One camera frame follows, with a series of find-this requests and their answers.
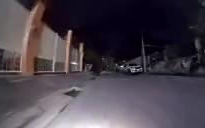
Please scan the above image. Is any white car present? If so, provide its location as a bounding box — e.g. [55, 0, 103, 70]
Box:
[122, 62, 144, 75]

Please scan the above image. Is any pale wall with pillars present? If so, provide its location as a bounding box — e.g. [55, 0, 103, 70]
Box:
[0, 0, 85, 76]

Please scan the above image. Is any pole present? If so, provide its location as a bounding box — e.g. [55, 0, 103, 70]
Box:
[140, 33, 148, 73]

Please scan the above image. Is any dark bush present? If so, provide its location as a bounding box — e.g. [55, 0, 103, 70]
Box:
[88, 49, 106, 76]

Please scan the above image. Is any grey asphalt road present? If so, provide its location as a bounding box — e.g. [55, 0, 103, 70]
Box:
[46, 71, 205, 128]

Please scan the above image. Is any grey concrete pavement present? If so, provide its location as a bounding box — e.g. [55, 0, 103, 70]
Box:
[0, 72, 91, 128]

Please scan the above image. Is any pale concrete kerb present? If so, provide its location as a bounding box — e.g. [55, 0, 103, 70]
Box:
[0, 87, 83, 128]

